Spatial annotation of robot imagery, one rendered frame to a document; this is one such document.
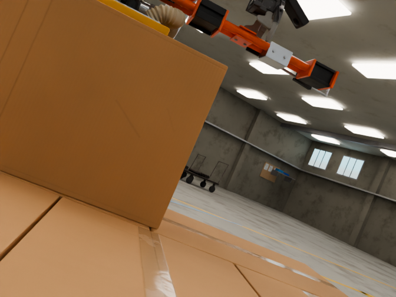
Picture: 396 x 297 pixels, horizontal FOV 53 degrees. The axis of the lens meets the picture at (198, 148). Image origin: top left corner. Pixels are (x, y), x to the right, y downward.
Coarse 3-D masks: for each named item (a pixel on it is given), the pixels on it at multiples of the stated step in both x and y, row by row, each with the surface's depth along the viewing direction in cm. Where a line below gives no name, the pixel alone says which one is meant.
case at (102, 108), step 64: (0, 0) 77; (64, 0) 80; (0, 64) 78; (64, 64) 81; (128, 64) 84; (192, 64) 87; (0, 128) 79; (64, 128) 82; (128, 128) 85; (192, 128) 88; (64, 192) 82; (128, 192) 86
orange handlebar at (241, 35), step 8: (160, 0) 103; (176, 0) 99; (184, 0) 99; (184, 8) 104; (192, 8) 100; (224, 24) 102; (232, 24) 103; (224, 32) 107; (232, 32) 104; (240, 32) 103; (248, 32) 104; (232, 40) 108; (240, 40) 105; (248, 40) 104; (256, 40) 104; (256, 48) 109; (264, 48) 105; (288, 64) 111; (296, 64) 107; (304, 64) 108
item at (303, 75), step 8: (312, 64) 107; (320, 64) 108; (304, 72) 109; (312, 72) 108; (320, 72) 109; (328, 72) 109; (336, 72) 109; (304, 80) 112; (312, 80) 109; (320, 80) 108; (328, 80) 109; (320, 88) 114; (328, 88) 110
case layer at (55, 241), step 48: (0, 192) 65; (48, 192) 79; (0, 240) 46; (48, 240) 53; (96, 240) 62; (144, 240) 74; (192, 240) 92; (240, 240) 124; (0, 288) 36; (48, 288) 40; (96, 288) 44; (144, 288) 51; (192, 288) 59; (240, 288) 70; (288, 288) 86; (336, 288) 113
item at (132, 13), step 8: (104, 0) 84; (112, 0) 85; (128, 0) 89; (120, 8) 85; (128, 8) 86; (136, 8) 90; (136, 16) 86; (144, 16) 86; (152, 24) 87; (160, 24) 87; (168, 32) 88
